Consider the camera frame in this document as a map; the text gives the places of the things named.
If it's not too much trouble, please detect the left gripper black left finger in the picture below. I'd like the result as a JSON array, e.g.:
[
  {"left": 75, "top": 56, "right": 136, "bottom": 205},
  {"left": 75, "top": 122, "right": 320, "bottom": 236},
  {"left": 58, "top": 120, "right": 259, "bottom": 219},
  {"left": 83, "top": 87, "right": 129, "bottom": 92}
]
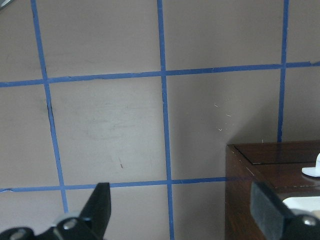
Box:
[{"left": 79, "top": 182, "right": 111, "bottom": 240}]

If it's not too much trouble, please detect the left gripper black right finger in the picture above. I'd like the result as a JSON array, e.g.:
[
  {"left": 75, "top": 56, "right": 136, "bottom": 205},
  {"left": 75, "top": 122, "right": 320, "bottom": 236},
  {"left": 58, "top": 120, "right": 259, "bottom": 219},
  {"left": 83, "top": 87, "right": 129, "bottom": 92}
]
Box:
[{"left": 250, "top": 181, "right": 295, "bottom": 240}]

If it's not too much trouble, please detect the dark wooden drawer cabinet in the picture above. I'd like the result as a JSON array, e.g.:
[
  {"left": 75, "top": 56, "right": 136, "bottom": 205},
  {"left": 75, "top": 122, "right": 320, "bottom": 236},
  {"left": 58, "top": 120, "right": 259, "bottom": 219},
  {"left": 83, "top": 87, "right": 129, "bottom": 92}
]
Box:
[{"left": 225, "top": 140, "right": 320, "bottom": 240}]

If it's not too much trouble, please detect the white plastic bin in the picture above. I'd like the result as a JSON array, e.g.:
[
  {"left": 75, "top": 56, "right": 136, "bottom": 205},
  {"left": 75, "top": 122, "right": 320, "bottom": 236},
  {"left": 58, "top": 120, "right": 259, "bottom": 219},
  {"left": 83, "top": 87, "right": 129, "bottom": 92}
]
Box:
[{"left": 281, "top": 152, "right": 320, "bottom": 210}]

